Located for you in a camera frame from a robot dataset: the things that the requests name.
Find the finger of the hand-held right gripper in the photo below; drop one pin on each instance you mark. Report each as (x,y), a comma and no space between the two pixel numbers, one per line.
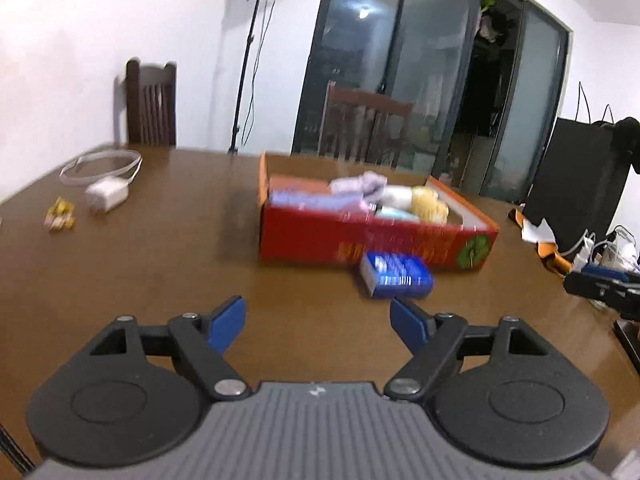
(605,271)
(600,290)

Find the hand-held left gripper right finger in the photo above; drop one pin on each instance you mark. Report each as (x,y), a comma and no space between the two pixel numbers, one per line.
(407,322)

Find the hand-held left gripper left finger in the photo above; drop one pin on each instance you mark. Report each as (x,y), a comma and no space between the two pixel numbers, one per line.
(226,325)

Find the blue tissue packet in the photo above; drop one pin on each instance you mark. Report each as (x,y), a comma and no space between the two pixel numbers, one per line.
(397,275)

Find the red cardboard box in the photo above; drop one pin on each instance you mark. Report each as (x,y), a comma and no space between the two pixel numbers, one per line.
(350,245)

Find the light blue soft cloth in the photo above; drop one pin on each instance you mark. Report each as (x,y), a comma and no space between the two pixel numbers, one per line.
(395,214)

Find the lavender fluffy towel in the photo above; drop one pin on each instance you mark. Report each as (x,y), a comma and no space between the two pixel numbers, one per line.
(320,202)

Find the white bottle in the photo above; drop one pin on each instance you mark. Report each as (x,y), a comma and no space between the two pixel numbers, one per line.
(582,255)

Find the orange and white wrapper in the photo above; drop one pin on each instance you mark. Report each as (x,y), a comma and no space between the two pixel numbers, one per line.
(545,245)

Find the black bag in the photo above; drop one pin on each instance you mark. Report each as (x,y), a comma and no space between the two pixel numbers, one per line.
(575,185)

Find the yellow plush toy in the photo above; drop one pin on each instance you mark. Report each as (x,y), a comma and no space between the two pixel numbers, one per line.
(429,205)

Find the white plush toy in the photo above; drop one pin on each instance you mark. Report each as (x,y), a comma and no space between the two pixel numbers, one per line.
(397,195)

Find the black cloth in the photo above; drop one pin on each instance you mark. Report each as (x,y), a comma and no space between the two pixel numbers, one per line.
(631,140)

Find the white charger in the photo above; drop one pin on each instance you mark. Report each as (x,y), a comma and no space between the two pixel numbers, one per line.
(106,196)

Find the yellow candy wrappers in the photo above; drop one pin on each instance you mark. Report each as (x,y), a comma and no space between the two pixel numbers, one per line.
(61,215)

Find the brown wooden chair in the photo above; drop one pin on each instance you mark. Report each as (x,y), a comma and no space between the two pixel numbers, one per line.
(367,127)

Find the dark wooden chair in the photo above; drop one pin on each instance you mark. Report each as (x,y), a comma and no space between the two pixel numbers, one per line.
(150,105)

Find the glass sliding door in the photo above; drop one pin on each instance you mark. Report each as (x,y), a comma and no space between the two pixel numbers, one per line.
(400,85)

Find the black light stand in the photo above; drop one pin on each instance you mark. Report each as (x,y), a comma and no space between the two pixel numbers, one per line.
(250,60)

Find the hanging clothes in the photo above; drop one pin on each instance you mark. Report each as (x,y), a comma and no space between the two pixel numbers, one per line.
(492,20)

